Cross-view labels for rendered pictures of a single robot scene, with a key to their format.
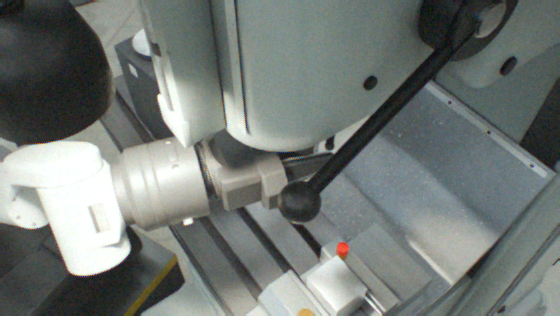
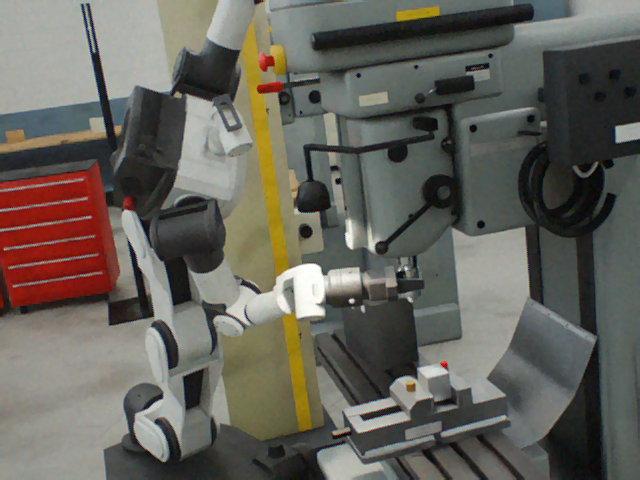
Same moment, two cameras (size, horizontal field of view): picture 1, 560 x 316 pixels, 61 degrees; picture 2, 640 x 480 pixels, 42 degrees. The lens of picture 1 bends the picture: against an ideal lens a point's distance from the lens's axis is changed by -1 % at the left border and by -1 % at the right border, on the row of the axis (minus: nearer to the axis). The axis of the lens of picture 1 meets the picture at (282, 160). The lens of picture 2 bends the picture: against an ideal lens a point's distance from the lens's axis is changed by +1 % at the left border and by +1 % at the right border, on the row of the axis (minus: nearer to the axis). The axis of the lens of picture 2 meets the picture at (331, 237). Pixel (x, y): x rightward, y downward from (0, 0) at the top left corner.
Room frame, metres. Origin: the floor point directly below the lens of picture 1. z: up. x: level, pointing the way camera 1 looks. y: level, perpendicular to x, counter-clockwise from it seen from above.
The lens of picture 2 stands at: (-1.38, -0.55, 1.83)
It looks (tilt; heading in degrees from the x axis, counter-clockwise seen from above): 15 degrees down; 22
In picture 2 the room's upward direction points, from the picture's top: 7 degrees counter-clockwise
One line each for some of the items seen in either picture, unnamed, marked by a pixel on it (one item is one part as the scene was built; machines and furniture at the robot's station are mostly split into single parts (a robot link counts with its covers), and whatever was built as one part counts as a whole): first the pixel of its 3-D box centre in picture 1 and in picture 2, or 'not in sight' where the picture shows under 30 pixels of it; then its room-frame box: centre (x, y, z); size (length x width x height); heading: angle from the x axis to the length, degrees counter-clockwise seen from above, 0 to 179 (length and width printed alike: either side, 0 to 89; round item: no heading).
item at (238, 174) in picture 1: (216, 170); (369, 286); (0.31, 0.07, 1.23); 0.13 x 0.12 x 0.10; 20
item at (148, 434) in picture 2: not in sight; (177, 427); (0.58, 0.85, 0.68); 0.21 x 0.20 x 0.13; 58
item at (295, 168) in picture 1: (307, 168); (410, 285); (0.31, -0.03, 1.23); 0.06 x 0.02 x 0.03; 110
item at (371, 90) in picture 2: not in sight; (407, 80); (0.36, -0.05, 1.68); 0.34 x 0.24 x 0.10; 126
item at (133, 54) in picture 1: (183, 95); (377, 319); (0.65, 0.19, 1.01); 0.22 x 0.12 x 0.20; 44
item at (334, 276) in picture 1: (335, 291); (434, 382); (0.26, -0.07, 1.02); 0.06 x 0.05 x 0.06; 37
